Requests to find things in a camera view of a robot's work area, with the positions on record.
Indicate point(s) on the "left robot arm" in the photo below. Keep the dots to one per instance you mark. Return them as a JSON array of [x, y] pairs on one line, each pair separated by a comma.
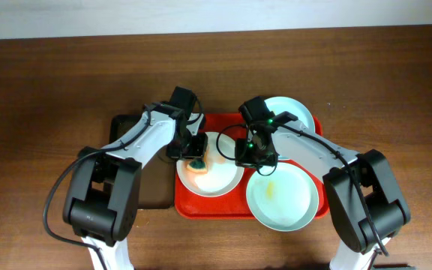
[[102, 199]]

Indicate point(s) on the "green yellow sponge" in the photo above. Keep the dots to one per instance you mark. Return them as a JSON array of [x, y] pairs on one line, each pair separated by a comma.
[[198, 166]]

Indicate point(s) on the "light blue plate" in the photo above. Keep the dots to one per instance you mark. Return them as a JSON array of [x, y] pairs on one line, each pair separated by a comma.
[[279, 105]]

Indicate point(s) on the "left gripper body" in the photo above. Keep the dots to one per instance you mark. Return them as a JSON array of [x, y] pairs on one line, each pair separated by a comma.
[[187, 151]]

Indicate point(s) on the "pale green plate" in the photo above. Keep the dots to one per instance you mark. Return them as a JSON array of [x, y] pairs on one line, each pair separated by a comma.
[[284, 200]]

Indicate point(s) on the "red plastic tray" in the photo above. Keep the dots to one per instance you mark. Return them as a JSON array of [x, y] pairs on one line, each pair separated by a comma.
[[232, 205]]

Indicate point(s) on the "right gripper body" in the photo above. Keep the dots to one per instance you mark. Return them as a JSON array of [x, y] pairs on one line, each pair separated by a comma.
[[256, 160]]

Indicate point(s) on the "white plate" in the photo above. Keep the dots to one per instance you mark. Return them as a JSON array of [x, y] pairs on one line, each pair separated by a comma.
[[222, 175]]

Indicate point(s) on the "black plastic tray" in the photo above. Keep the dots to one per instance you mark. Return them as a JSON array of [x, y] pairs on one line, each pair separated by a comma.
[[157, 186]]

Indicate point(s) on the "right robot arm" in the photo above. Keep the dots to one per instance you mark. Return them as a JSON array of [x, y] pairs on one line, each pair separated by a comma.
[[365, 200]]

